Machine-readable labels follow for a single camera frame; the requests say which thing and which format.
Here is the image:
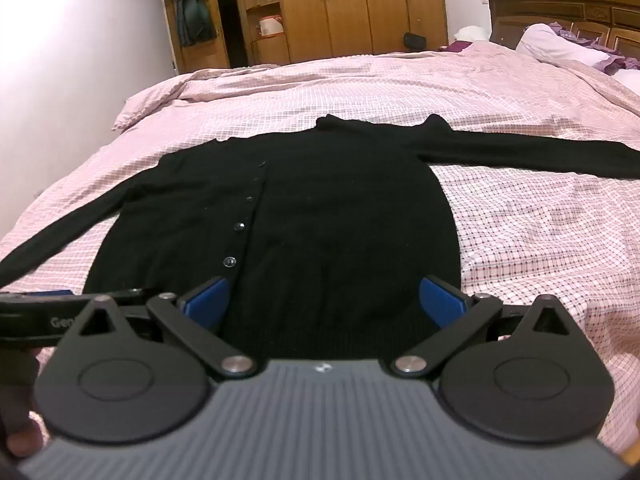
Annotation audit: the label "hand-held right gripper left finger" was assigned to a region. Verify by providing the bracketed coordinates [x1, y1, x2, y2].
[57, 276, 258, 380]

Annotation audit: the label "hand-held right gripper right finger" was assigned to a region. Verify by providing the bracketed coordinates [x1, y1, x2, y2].
[390, 275, 581, 380]

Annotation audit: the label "black button cardigan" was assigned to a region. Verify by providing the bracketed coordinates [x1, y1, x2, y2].
[0, 114, 640, 361]

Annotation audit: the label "person's left hand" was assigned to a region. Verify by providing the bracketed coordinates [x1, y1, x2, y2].
[0, 346, 47, 461]

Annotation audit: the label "pink checked bed cover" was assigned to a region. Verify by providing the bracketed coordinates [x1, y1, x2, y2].
[0, 40, 640, 463]

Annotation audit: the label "wooden coat rack panel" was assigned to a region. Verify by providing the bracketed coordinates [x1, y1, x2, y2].
[135, 0, 232, 76]

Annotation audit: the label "wooden shelf unit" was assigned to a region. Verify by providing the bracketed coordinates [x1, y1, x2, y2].
[232, 0, 292, 67]

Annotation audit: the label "white cloth bundle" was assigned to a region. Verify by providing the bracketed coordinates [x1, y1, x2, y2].
[454, 25, 491, 44]

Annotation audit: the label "pale pink pillow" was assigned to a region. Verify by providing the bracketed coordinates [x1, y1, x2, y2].
[515, 22, 617, 70]

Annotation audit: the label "pink storage container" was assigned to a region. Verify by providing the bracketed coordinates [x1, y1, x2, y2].
[257, 16, 284, 39]

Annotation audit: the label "white pillow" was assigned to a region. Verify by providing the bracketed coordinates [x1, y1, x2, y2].
[612, 67, 640, 99]

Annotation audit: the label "dark hanging jackets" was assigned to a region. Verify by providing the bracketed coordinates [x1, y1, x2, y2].
[162, 0, 219, 49]

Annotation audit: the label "purple ruffled cloth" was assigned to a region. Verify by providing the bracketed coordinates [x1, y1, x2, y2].
[547, 21, 640, 77]

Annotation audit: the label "wooden wardrobe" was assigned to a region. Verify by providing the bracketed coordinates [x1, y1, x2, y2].
[272, 0, 449, 64]

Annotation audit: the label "dark wooden headboard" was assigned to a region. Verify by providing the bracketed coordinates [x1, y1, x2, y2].
[485, 0, 640, 63]

